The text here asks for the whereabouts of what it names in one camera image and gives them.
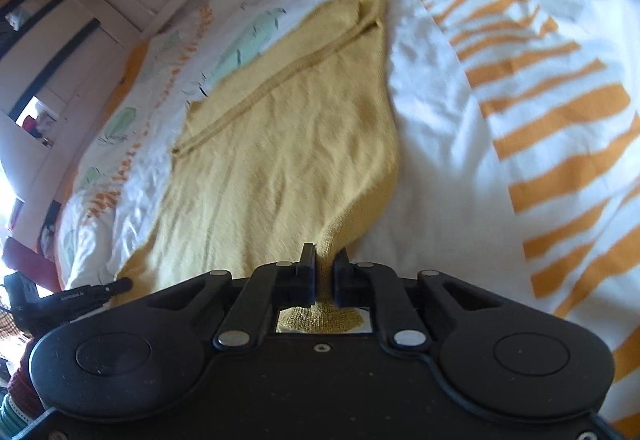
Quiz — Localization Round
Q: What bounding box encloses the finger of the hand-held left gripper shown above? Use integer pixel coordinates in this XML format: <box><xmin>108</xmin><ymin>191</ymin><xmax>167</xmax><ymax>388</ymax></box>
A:
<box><xmin>101</xmin><ymin>276</ymin><xmax>134</xmax><ymax>307</ymax></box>

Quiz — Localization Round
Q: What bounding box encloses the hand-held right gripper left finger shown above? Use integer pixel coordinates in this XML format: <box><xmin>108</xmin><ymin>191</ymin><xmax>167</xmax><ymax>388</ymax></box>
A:
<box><xmin>135</xmin><ymin>243</ymin><xmax>319</xmax><ymax>352</ymax></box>

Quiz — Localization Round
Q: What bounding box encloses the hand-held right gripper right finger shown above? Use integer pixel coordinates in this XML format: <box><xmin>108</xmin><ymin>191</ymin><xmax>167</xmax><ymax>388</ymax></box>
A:
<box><xmin>333</xmin><ymin>248</ymin><xmax>507</xmax><ymax>353</ymax></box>

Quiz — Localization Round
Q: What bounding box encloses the yellow knit sweater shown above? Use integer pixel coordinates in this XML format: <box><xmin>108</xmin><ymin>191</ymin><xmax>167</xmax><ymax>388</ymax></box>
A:
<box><xmin>117</xmin><ymin>0</ymin><xmax>401</xmax><ymax>336</ymax></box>

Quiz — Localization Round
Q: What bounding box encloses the red cloth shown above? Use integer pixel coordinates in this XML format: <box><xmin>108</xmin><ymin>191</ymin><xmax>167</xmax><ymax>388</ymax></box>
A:
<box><xmin>2</xmin><ymin>237</ymin><xmax>63</xmax><ymax>293</ymax></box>

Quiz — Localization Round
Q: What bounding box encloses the person's red knit clothing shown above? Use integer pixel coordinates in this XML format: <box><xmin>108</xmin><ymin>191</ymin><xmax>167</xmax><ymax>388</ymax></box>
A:
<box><xmin>5</xmin><ymin>340</ymin><xmax>48</xmax><ymax>426</ymax></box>

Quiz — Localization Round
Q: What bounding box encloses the leaf print duvet cover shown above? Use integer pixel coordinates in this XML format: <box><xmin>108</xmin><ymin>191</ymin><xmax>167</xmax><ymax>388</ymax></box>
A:
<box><xmin>50</xmin><ymin>0</ymin><xmax>640</xmax><ymax>440</ymax></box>

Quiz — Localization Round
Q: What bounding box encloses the white shelf unit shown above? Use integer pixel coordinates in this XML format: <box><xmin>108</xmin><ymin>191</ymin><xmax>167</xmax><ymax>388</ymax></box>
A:
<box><xmin>0</xmin><ymin>0</ymin><xmax>103</xmax><ymax>151</ymax></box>

